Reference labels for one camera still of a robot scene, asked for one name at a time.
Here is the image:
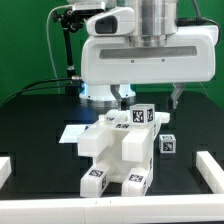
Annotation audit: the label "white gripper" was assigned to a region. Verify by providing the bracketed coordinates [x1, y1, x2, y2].
[81, 25, 218, 110]

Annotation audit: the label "white tagged cube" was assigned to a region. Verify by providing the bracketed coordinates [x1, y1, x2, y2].
[159, 134, 176, 154]
[130, 104, 155, 126]

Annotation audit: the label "white chair back frame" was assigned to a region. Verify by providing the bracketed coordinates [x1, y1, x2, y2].
[78, 110, 170, 162]

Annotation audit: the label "white chair seat part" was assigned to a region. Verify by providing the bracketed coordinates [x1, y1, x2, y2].
[99, 123, 154, 183]

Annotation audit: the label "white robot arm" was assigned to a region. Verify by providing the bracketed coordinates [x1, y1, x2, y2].
[67, 0, 220, 107]

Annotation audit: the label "white right fence bar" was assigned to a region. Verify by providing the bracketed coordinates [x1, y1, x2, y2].
[196, 151, 224, 194]

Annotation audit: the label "white fence bar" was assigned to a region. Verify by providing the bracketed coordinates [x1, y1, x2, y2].
[0, 157, 11, 189]
[196, 151, 224, 194]
[0, 194, 224, 224]

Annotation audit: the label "white front fence bar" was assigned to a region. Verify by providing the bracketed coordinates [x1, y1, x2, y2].
[0, 194, 224, 224]

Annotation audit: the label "white left fence bar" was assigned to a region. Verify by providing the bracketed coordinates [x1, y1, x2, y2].
[0, 157, 11, 189]

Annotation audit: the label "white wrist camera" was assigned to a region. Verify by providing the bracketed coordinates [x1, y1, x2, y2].
[86, 7, 135, 36]

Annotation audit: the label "white marker base plate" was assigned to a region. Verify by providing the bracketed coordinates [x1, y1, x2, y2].
[59, 124, 88, 144]

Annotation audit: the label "grey mounted camera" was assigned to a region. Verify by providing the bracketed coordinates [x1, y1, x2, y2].
[72, 2, 106, 15]

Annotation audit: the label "white camera cable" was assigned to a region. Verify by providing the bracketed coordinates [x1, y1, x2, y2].
[45, 4, 74, 95]

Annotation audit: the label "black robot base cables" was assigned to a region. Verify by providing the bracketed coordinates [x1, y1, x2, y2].
[0, 75, 85, 107]

